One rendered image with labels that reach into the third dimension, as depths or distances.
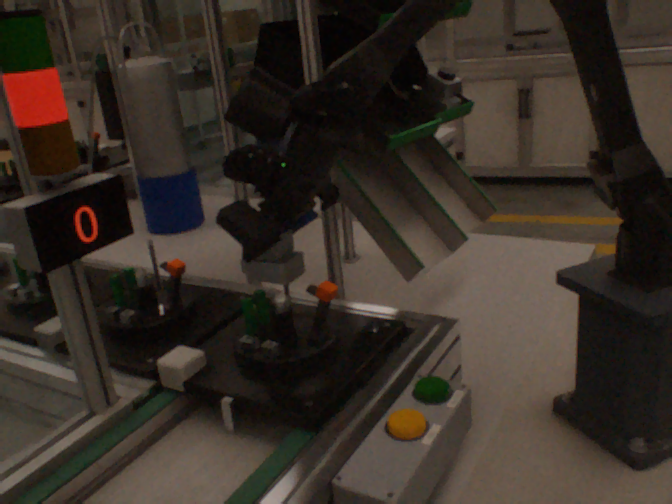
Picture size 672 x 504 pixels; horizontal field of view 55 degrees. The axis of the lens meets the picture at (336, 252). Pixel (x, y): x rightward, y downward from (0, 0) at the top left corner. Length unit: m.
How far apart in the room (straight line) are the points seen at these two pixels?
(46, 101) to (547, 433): 0.69
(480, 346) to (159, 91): 1.03
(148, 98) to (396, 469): 1.24
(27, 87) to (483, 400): 0.68
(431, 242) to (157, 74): 0.90
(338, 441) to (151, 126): 1.15
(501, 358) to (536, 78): 3.78
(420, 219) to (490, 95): 3.72
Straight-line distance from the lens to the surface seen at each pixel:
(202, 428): 0.86
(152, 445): 0.87
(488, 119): 4.80
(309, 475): 0.69
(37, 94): 0.71
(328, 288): 0.79
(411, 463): 0.69
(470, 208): 1.22
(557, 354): 1.06
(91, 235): 0.74
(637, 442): 0.86
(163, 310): 1.00
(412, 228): 1.06
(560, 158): 4.81
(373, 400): 0.79
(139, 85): 1.70
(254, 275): 0.83
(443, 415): 0.75
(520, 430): 0.90
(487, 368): 1.02
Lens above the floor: 1.40
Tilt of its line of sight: 21 degrees down
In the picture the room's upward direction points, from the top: 6 degrees counter-clockwise
